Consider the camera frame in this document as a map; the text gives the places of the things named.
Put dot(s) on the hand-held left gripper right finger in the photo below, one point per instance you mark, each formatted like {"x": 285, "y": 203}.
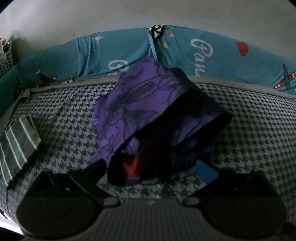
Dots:
{"x": 205, "y": 171}

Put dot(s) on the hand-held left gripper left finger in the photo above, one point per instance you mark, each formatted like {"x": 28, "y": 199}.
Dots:
{"x": 87, "y": 178}

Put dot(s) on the plain dark teal bed bumper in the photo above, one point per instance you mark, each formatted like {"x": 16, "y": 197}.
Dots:
{"x": 7, "y": 92}

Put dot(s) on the teal printed bed bumper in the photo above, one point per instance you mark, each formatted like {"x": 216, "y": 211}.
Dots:
{"x": 129, "y": 46}

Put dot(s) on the green striped cloth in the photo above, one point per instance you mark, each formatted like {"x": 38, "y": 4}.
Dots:
{"x": 16, "y": 143}

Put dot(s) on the purple floral garment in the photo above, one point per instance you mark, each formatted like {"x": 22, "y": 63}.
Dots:
{"x": 129, "y": 97}

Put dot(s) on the white plastic basket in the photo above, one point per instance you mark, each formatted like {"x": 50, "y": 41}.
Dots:
{"x": 5, "y": 62}

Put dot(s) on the red cloth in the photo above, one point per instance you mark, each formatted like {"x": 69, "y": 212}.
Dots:
{"x": 131, "y": 165}

